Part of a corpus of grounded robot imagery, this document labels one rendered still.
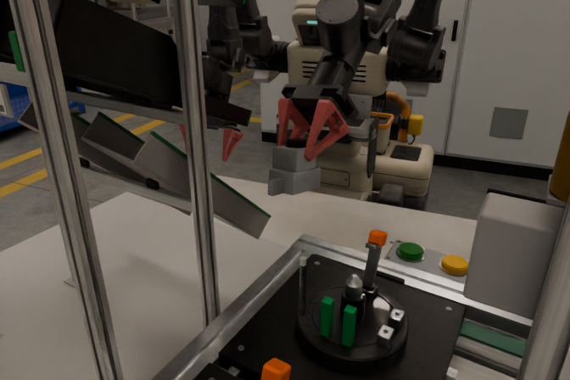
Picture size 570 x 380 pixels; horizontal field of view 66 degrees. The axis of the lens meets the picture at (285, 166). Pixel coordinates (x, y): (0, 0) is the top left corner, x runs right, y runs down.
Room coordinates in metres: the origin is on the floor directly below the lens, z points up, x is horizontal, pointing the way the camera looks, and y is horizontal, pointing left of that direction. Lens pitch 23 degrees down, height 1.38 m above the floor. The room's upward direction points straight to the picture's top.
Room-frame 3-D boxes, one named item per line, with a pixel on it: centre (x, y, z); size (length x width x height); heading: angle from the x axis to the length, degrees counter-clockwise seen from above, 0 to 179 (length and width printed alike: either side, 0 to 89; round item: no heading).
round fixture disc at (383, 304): (0.43, -0.08, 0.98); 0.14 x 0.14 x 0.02
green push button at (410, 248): (0.61, -0.21, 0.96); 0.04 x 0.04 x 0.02
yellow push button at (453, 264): (0.57, -0.27, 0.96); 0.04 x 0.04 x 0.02
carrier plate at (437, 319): (0.43, -0.08, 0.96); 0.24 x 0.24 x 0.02; 59
